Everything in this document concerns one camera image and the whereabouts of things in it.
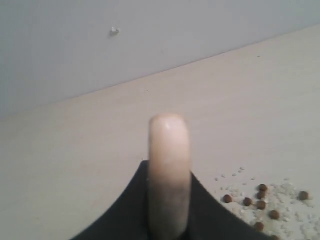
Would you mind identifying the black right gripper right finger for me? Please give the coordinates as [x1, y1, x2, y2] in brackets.
[180, 173, 272, 240]

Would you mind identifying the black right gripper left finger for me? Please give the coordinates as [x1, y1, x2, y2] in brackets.
[74, 160, 151, 240]

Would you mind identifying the small white wall blob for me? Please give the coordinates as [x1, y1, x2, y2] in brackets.
[109, 27, 121, 36]

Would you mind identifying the scattered brown pellets and rice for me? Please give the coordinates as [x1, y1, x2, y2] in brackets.
[211, 166, 320, 240]

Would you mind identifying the wide white-bristle paint brush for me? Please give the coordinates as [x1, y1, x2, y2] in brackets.
[148, 113, 192, 240]

